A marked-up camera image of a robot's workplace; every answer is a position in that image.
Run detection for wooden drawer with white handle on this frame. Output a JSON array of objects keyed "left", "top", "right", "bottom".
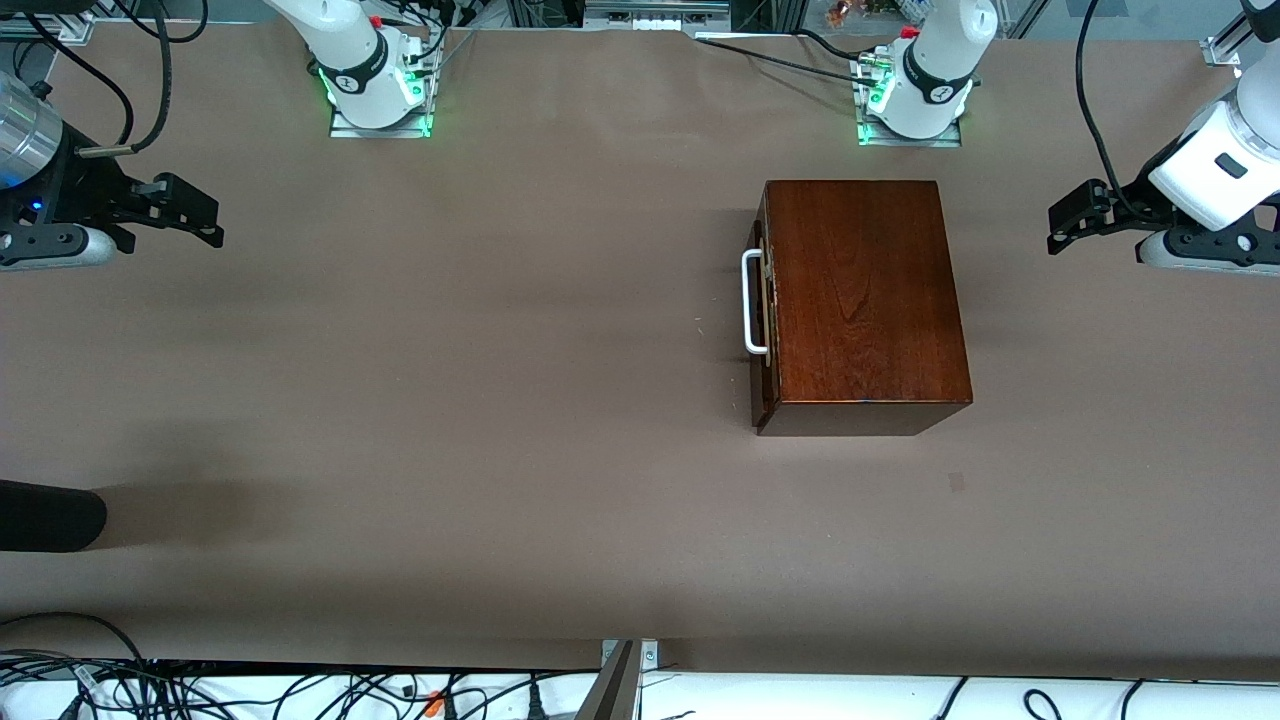
[{"left": 741, "top": 195, "right": 779, "bottom": 429}]

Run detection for wooden cabinet with open drawer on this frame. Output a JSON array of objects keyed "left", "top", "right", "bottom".
[{"left": 0, "top": 20, "right": 1280, "bottom": 683}]

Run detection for dark brown wooden cabinet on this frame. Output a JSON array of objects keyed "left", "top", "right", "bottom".
[{"left": 750, "top": 180, "right": 974, "bottom": 438}]

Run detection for black ribbed cylinder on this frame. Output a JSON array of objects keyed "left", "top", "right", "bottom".
[{"left": 0, "top": 480, "right": 108, "bottom": 553}]

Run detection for white power strip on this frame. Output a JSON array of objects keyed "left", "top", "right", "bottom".
[{"left": 583, "top": 0, "right": 733, "bottom": 33}]

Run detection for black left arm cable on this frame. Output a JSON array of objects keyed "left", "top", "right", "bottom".
[{"left": 1075, "top": 0, "right": 1166, "bottom": 226}]

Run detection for black cable with metal plug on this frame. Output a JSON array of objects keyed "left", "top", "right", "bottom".
[{"left": 78, "top": 0, "right": 173, "bottom": 159}]

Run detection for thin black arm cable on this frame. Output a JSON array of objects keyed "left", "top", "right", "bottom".
[{"left": 22, "top": 12, "right": 136, "bottom": 149}]

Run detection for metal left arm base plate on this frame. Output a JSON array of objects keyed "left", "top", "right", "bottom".
[{"left": 852, "top": 50, "right": 963, "bottom": 149}]

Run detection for aluminium frame profile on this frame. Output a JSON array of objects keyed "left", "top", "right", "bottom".
[
  {"left": 1203, "top": 20, "right": 1251, "bottom": 69},
  {"left": 0, "top": 0, "right": 96, "bottom": 46}
]

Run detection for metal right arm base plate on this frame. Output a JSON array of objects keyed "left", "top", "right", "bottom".
[{"left": 328, "top": 40, "right": 436, "bottom": 139}]

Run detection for black cable on table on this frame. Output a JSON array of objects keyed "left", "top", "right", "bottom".
[
  {"left": 795, "top": 28, "right": 883, "bottom": 63},
  {"left": 695, "top": 36, "right": 873, "bottom": 83}
]

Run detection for black looped cable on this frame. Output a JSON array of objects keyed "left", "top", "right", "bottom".
[{"left": 0, "top": 612, "right": 151, "bottom": 669}]

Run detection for tangled black cables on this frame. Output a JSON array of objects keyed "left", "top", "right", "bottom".
[{"left": 0, "top": 650, "right": 601, "bottom": 720}]

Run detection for grey aluminium post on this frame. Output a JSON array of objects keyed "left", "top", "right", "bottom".
[{"left": 576, "top": 640, "right": 643, "bottom": 720}]

